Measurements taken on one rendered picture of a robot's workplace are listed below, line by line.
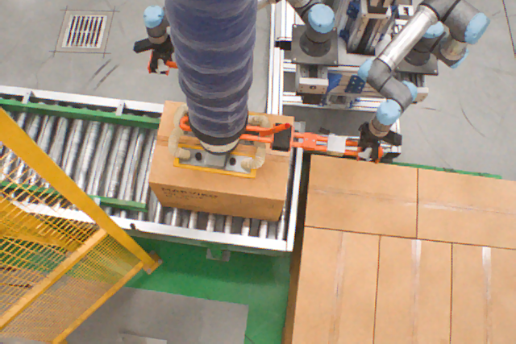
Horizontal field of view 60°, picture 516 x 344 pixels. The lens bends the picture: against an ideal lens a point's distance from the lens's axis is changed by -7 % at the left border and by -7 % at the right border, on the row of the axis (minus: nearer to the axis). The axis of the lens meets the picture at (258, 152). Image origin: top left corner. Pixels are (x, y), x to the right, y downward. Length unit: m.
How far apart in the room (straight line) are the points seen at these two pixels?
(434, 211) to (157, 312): 1.68
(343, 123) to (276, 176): 1.08
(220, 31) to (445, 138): 2.55
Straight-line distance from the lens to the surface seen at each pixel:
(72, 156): 2.69
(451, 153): 3.47
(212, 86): 1.37
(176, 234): 2.39
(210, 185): 2.07
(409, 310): 2.53
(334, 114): 3.08
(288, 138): 1.87
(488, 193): 2.84
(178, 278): 2.96
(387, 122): 1.64
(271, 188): 2.07
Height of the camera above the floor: 2.92
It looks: 68 degrees down
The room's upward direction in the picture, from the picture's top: 7 degrees clockwise
